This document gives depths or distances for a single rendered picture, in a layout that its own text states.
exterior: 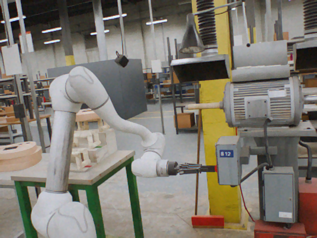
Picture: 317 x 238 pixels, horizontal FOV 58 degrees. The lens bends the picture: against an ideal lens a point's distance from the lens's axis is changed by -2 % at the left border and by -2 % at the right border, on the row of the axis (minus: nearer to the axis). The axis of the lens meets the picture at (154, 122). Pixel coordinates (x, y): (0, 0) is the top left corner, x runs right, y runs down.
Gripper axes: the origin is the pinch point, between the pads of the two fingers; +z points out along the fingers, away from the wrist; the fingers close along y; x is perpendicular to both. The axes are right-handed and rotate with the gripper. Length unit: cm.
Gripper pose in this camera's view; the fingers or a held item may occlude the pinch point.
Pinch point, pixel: (208, 168)
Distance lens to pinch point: 148.5
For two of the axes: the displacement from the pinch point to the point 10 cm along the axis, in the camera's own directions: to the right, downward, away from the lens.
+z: 9.3, -0.4, -3.6
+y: -3.5, 1.9, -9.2
